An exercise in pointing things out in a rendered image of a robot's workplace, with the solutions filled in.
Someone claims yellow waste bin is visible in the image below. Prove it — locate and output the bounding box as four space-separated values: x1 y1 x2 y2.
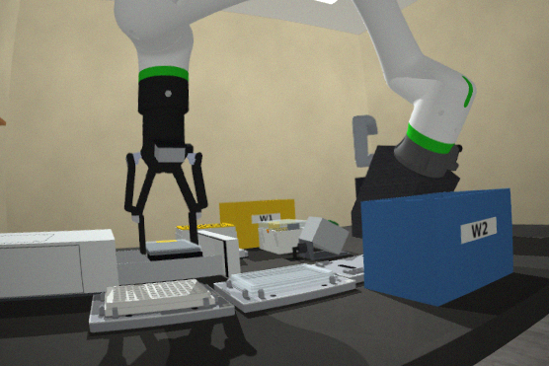
219 199 295 249

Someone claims blue bin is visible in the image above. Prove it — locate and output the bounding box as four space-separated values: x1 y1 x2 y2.
360 188 513 307

